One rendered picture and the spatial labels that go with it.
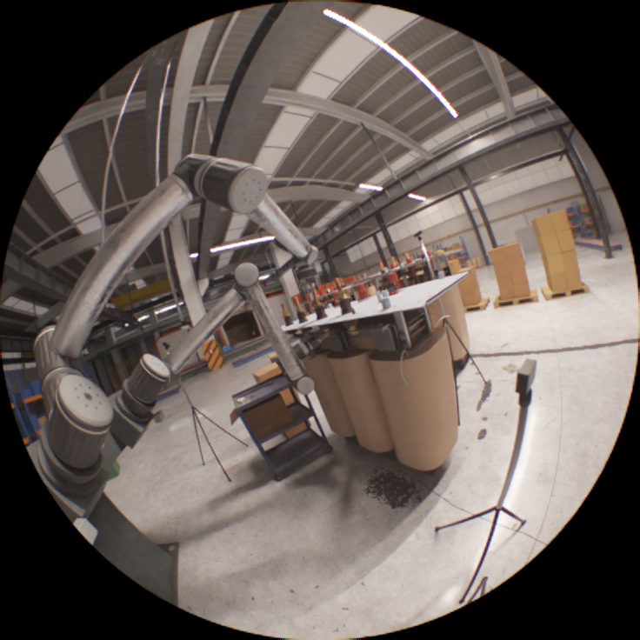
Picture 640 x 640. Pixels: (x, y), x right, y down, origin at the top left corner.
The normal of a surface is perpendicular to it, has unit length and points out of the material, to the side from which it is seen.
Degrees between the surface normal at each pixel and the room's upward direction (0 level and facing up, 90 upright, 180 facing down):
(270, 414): 90
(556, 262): 90
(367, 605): 0
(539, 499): 0
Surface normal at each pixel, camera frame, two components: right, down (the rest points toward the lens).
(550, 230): -0.75, 0.32
